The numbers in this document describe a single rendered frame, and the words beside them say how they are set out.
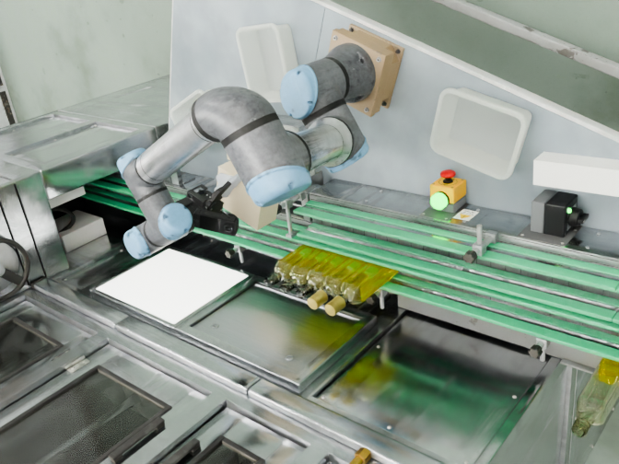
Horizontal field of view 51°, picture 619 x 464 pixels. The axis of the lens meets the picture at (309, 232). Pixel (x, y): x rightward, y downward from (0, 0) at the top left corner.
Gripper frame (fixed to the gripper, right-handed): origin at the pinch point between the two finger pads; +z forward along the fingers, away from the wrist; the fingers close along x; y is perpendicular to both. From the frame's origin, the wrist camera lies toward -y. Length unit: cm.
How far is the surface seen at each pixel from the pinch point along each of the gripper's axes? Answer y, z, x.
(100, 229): 77, 8, 66
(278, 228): -1.1, 16.9, 19.8
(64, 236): 78, -7, 62
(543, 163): -62, 30, -33
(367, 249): -32.2, 15.7, 6.0
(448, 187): -43, 29, -15
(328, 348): -40.0, -6.2, 22.6
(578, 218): -74, 30, -24
